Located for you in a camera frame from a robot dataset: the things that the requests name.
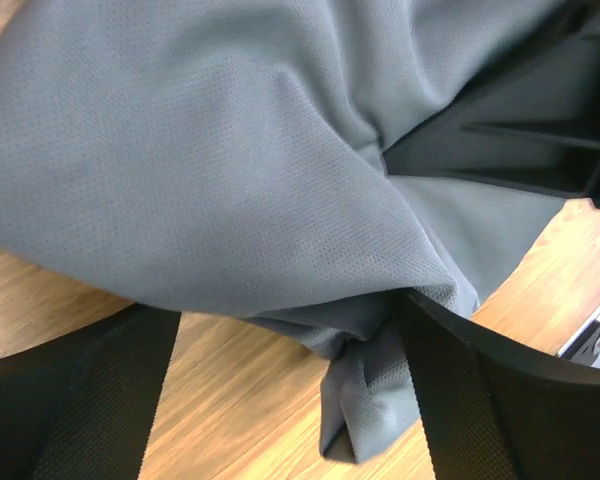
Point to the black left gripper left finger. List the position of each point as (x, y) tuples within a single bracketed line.
[(82, 406)]

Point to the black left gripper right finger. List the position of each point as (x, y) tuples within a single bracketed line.
[(493, 408)]

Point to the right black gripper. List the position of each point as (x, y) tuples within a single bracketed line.
[(528, 121)]

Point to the grey t-shirt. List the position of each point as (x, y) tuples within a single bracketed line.
[(226, 157)]

